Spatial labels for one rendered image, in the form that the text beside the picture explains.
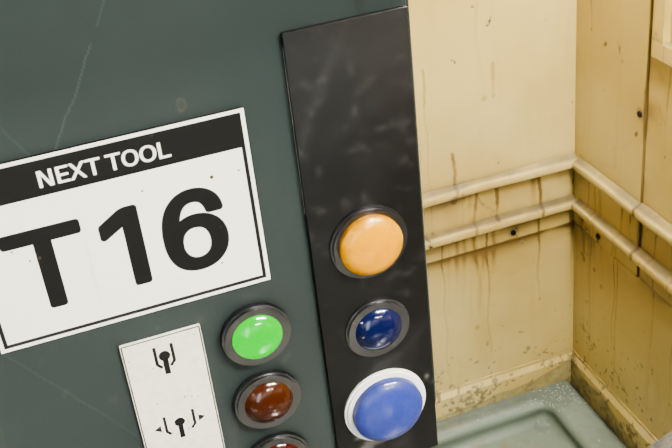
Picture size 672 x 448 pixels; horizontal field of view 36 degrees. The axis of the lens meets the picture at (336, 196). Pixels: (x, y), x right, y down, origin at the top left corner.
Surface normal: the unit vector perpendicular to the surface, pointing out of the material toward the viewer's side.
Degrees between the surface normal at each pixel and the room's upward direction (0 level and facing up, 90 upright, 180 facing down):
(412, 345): 90
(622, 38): 90
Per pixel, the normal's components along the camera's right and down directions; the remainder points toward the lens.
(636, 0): -0.94, 0.25
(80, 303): 0.33, 0.44
